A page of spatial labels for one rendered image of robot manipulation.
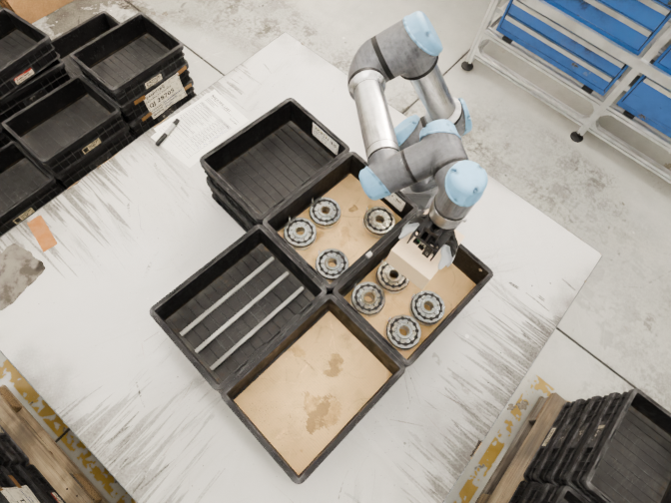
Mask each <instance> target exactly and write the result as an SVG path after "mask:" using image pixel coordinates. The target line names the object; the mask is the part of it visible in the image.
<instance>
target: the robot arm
mask: <svg viewBox="0 0 671 503"><path fill-rule="evenodd" d="M442 50H443V48H442V44H441V42H440V40H439V37H438V35H437V33H436V31H435V30H434V28H433V26H432V24H431V22H430V21H429V19H428V18H427V16H426V15H425V14H424V13H423V12H422V11H415V12H413V13H412V14H410V15H406V16H404V17H403V19H401V20H400V21H398V22H396V23H395V24H393V25H391V26H390V27H388V28H386V29H385V30H383V31H381V32H380V33H378V34H376V35H375V36H373V37H371V38H369V39H368V40H366V41H365V42H364V43H363V44H362V45H361V46H360V47H359V48H358V50H357V51H356V53H355V55H354V56H353V58H352V61H351V63H350V66H349V70H348V75H347V87H348V92H349V94H350V96H351V98H352V99H353V100H354V101H355V105H356V110H357V115H358V120H359V125H360V130H361V135H362V139H363V144H364V149H365V154H366V159H367V163H368V167H365V168H364V169H363V170H361V171H360V172H359V181H360V184H361V186H362V188H363V190H364V192H365V193H366V195H367V196H368V197H369V198H370V199H371V200H373V201H376V200H379V199H382V198H385V197H387V196H391V194H393V193H395V192H398V191H400V190H402V189H404V188H406V187H410V189H411V190H412V191H413V192H415V193H421V192H425V191H428V190H430V189H433V188H435V187H436V186H438V193H437V194H436V196H435V198H434V200H433V201H432V203H431V205H430V207H429V211H428V214H426V215H425V214H419V215H416V216H415V217H414V218H413V219H411V220H410V221H409V222H408V223H407V224H406V225H405V226H404V227H403V228H402V230H401V234H400V236H399V237H398V238H399V239H403V238H404V237H406V236H407V235H409V234H411V233H412V234H411V236H410V238H409V240H408V242H407V244H408V243H409V242H410V241H411V240H412V239H413V237H415V239H414V240H413V243H414V244H416V245H419V246H418V248H419V249H420V250H421V251H423V252H422V254H423V255H424V256H425V257H427V258H428V257H429V256H430V255H431V256H432V258H431V259H430V261H432V259H433V258H434V257H435V256H436V254H437V253H438V252H439V250H440V249H441V250H440V254H441V259H440V261H439V264H438V269H442V268H444V267H445V266H446V267H449V266H450V265H451V264H452V262H453V260H454V257H455V254H456V252H457V249H458V241H457V239H456V236H455V231H454V230H455V229H456V228H457V227H458V226H459V225H460V224H461V223H462V222H464V223H465V222H466V221H467V218H466V216H467V215H468V213H469V212H470V211H471V209H472V208H473V206H474V205H475V204H476V203H477V202H478V201H479V200H480V198H481V197H482V195H483V192H484V190H485V189H486V187H487V183H488V177H487V173H486V171H485V169H483V168H482V167H481V166H480V165H479V164H478V163H476V162H473V161H470V160H469V159H468V156H467V154H466V151H465V149H464V146H463V144H462V141H461V137H462V136H464V135H465V134H467V133H469V132H470V131H471V129H472V122H471V118H470V114H469V111H468V109H467V106H466V104H465V102H464V100H463V99H462V98H455V97H453V96H451V94H450V92H449V90H448V87H447V85H446V83H445V81H444V79H443V76H442V74H441V72H440V70H439V67H438V65H437V62H438V58H439V54H440V53H441V52H442ZM398 76H400V77H401V78H402V79H404V80H407V81H409V82H410V84H411V85H412V87H413V89H414V91H415V92H416V94H417V96H418V98H419V99H420V101H421V102H422V104H423V105H424V107H425V109H426V112H425V116H423V117H421V118H420V117H419V116H418V115H412V116H410V117H408V118H406V119H405V120H403V121H402V122H401V123H399V124H398V125H397V126H396V127H395V128H394V127H393V124H392V120H391V116H390V113H389V109H388V105H387V102H386V98H385V94H384V91H385V87H386V83H387V82H388V81H391V80H392V79H394V78H396V77H398ZM416 232H418V234H417V235H416Z"/></svg>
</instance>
